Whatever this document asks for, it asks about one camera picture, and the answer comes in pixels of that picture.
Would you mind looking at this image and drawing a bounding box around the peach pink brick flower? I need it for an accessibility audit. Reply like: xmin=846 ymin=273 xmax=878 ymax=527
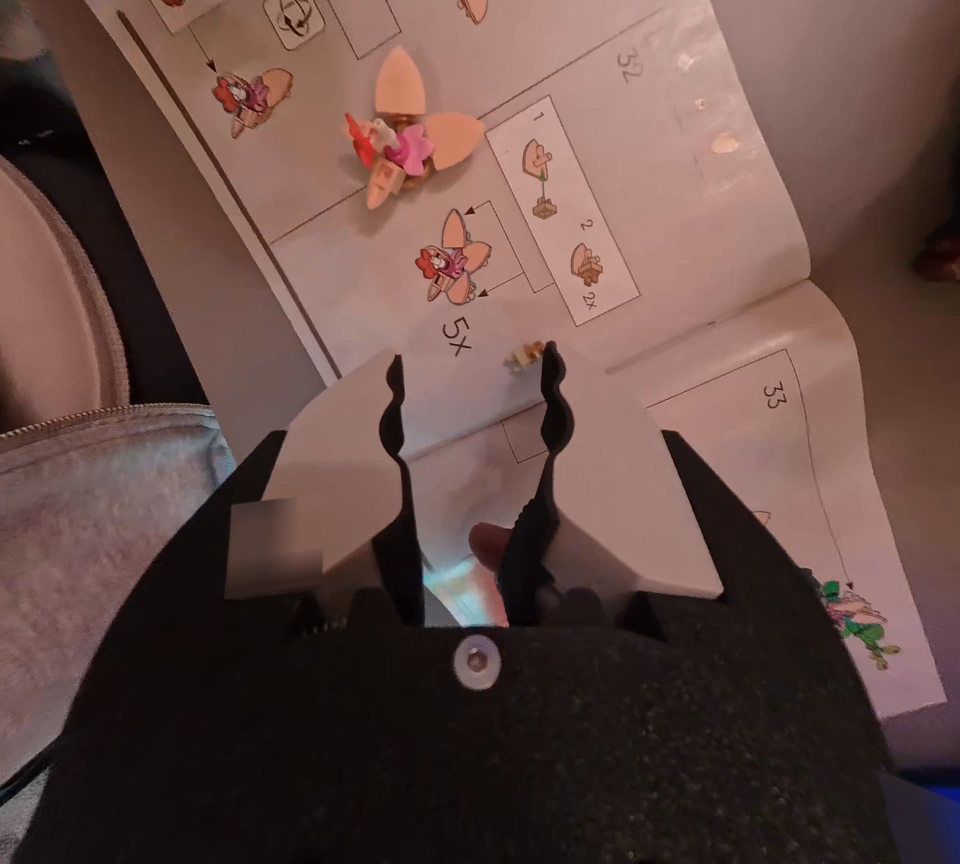
xmin=343 ymin=46 xmax=487 ymax=211

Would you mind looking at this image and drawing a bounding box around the person's right hand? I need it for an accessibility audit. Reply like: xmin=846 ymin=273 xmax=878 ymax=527
xmin=469 ymin=522 xmax=516 ymax=574

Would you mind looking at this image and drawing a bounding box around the white desk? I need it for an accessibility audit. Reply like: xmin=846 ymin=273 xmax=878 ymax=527
xmin=0 ymin=0 xmax=960 ymax=775

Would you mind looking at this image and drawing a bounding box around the beige round cushion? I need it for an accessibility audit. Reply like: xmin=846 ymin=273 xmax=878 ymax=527
xmin=0 ymin=155 xmax=133 ymax=430

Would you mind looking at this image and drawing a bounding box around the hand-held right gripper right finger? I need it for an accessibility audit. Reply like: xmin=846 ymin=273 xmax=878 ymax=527
xmin=496 ymin=340 xmax=725 ymax=627

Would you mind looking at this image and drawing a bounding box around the grey zippered pouch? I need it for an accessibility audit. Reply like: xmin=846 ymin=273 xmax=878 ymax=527
xmin=0 ymin=402 xmax=235 ymax=790

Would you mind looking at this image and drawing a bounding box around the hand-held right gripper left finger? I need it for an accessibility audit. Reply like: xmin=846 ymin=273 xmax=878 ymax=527
xmin=258 ymin=351 xmax=426 ymax=621

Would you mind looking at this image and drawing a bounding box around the brown glossy figurine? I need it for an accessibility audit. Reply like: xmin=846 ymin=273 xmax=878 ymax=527
xmin=911 ymin=232 xmax=960 ymax=285

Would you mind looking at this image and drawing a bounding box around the white instruction booklet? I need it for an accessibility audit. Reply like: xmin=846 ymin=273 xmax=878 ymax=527
xmin=63 ymin=0 xmax=948 ymax=720

